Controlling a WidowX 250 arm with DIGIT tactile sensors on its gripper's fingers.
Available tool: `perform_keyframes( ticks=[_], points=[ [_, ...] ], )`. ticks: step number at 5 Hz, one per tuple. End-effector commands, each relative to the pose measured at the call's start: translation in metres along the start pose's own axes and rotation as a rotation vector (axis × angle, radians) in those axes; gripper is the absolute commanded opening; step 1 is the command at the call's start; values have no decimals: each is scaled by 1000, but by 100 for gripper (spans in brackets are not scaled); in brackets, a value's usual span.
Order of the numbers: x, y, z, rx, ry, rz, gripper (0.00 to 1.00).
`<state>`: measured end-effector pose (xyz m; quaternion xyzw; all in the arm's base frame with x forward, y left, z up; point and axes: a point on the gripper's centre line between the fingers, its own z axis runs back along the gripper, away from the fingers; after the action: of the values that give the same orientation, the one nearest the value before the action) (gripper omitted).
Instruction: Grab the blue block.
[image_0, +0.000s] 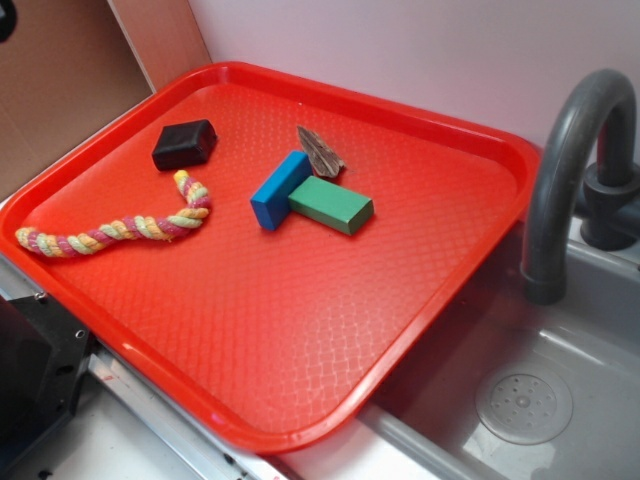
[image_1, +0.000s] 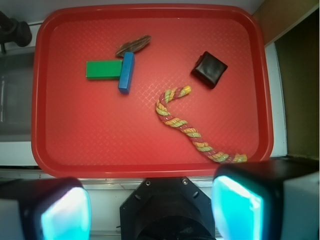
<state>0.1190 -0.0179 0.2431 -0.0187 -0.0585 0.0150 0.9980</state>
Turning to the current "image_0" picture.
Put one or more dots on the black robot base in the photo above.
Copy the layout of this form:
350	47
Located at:
44	355

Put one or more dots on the green wooden block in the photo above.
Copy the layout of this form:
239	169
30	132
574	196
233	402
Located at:
331	205

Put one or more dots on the blue wooden block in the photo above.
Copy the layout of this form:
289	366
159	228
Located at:
270	203

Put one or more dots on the black rectangular block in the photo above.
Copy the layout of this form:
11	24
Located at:
184	144

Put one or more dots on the red plastic tray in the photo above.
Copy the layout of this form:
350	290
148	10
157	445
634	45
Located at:
273	339

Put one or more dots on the brown wood bark piece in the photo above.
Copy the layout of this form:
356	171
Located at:
324	160

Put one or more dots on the grey plastic sink basin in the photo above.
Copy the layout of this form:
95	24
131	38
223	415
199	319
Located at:
500	388

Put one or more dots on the grey toy faucet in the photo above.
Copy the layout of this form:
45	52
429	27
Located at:
587	171

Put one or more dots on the brown cardboard box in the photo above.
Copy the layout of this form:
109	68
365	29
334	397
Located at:
69	68

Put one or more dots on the aluminium frame rail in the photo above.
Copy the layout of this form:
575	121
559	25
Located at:
123	428

